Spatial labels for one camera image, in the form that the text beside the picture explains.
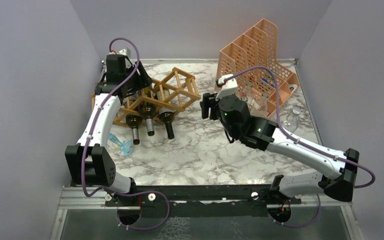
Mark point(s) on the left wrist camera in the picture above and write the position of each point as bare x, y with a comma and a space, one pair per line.
125, 52

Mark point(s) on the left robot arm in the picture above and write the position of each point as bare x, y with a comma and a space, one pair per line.
88, 161

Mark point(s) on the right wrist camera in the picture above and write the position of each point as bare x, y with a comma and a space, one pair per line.
228, 86

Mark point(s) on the orange plastic file organizer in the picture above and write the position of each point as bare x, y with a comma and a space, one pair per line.
258, 47

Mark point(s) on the green wine bottle white label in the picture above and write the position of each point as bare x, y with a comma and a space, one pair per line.
166, 115

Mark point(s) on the dark wine bottle black neck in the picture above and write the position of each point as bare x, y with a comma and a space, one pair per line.
148, 111

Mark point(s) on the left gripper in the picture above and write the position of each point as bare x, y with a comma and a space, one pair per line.
143, 80

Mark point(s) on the green wine bottle silver neck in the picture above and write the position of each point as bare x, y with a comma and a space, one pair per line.
133, 121

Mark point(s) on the clear tall glass bottle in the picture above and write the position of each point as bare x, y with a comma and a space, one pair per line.
243, 96

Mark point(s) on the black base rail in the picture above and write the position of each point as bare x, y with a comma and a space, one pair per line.
200, 201

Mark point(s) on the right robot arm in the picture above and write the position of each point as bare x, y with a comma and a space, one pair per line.
334, 172

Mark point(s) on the blue white sticker disc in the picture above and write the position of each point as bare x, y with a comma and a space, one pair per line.
120, 145

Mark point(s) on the wooden wine rack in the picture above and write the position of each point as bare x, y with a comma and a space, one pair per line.
176, 92

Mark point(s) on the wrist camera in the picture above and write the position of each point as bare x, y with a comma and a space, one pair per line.
125, 52
228, 86

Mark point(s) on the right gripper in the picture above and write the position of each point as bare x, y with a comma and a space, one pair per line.
209, 101

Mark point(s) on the clear round glass bottle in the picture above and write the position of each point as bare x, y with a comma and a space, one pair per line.
291, 121

